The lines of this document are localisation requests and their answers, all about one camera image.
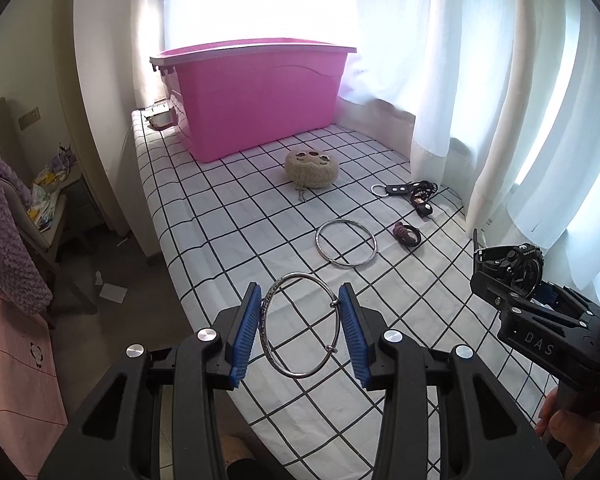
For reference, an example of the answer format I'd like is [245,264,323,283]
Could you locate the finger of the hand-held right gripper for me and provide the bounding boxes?
[469,269,520,312]
[529,281,600,320]

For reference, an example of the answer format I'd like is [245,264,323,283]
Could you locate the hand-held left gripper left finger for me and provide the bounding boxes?
[37,281,263,480]

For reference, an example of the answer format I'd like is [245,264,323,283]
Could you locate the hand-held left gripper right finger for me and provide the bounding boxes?
[337,284,566,480]

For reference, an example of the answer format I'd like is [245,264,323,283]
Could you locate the silver bangle with beads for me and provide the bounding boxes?
[260,272,342,378]

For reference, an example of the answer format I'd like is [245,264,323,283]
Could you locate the black wrist watch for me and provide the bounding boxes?
[472,229,546,300]

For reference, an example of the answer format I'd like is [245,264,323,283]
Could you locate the pink plastic storage bin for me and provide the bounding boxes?
[149,37,358,163]

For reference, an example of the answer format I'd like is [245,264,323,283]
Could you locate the person's right hand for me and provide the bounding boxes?
[536,389,588,480]

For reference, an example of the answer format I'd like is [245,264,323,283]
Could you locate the large silver bangle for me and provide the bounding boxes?
[315,218,379,267]

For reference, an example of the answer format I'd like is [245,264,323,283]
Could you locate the white paper sheet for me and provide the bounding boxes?
[99,282,129,305]

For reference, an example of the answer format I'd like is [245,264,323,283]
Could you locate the white sheer curtain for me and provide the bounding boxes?
[467,0,600,306]
[130,0,486,233]

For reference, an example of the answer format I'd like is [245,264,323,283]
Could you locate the grey bedside cabinet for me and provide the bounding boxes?
[55,167,107,247]

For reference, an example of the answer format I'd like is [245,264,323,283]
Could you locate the small dark box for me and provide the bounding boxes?
[140,102,178,131]

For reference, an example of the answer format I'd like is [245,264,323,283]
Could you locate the pink cloth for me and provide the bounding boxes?
[0,282,68,480]

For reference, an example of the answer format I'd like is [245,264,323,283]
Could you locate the pile of papers and bags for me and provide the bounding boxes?
[27,142,78,233]

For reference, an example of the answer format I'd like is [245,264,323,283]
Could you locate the purple knit blanket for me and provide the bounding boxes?
[0,157,53,313]

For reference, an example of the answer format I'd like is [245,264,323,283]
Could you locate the beige chair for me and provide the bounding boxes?
[0,97,98,331]

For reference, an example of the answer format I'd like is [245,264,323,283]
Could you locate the dark hair tie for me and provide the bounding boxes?
[393,221,422,251]

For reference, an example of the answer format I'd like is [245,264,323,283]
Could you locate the black strap keychain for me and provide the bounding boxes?
[371,180,441,219]

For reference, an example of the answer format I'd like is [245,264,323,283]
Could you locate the beige plush pouch with chain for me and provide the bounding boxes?
[284,149,338,204]

